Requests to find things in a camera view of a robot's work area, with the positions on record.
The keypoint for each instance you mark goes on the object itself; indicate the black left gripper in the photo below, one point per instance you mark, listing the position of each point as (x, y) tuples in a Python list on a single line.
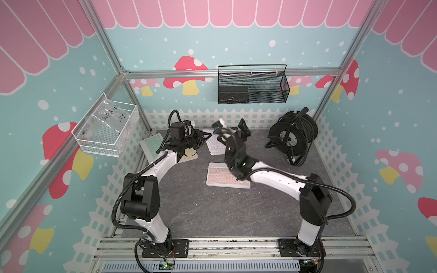
[(199, 137)]

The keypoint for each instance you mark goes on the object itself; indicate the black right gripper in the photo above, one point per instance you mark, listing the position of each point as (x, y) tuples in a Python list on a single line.
[(247, 131)]

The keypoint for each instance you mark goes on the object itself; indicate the white key keyboard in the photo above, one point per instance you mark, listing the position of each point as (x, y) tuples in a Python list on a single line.
[(215, 147)]

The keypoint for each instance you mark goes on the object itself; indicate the yellow key keyboard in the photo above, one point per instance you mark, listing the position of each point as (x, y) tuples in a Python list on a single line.
[(188, 158)]

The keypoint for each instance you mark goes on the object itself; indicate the green key keyboard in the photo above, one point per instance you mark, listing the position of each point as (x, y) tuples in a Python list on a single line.
[(150, 146)]

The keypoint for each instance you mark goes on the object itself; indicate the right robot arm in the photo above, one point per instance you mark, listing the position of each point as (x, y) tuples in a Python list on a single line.
[(313, 195)]

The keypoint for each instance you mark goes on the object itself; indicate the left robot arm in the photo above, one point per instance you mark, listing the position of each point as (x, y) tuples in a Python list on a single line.
[(137, 206)]

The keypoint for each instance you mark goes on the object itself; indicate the black box in basket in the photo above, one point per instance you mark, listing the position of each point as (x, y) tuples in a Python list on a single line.
[(233, 95)]

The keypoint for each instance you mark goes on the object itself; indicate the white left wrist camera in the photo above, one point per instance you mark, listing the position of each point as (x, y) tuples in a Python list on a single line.
[(218, 125)]

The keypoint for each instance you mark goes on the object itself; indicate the black mesh wall basket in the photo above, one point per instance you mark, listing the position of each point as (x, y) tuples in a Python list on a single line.
[(267, 83)]

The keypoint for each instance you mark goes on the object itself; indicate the black cable reel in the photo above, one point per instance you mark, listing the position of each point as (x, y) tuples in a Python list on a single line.
[(293, 135)]

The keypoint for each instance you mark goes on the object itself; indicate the clear wire wall basket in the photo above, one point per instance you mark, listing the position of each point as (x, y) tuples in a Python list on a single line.
[(106, 127)]

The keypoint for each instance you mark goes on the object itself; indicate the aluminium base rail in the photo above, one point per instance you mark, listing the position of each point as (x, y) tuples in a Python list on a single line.
[(238, 255)]

